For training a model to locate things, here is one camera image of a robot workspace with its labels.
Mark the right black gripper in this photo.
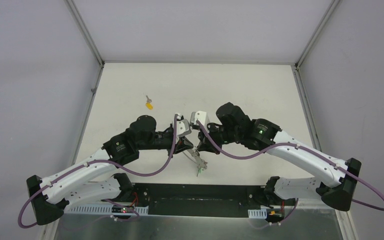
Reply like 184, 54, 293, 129
197, 121, 241, 155

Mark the perforated metal ring plate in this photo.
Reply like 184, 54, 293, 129
182, 149, 208, 170

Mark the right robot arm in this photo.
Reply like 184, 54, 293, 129
190, 102, 362, 212

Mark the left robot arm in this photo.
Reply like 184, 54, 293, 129
18, 115, 194, 228

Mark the key with yellow tag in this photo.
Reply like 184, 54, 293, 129
145, 95, 154, 110

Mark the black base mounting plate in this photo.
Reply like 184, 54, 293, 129
112, 183, 296, 218

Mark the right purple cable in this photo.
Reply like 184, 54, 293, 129
195, 119, 384, 212

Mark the purple cable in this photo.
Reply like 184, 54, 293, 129
17, 114, 180, 229
195, 119, 384, 212

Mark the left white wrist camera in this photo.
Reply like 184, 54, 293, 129
173, 119, 192, 138

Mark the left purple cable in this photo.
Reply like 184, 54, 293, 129
17, 114, 180, 229

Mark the white slotted cable duct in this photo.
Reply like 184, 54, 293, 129
65, 203, 135, 216

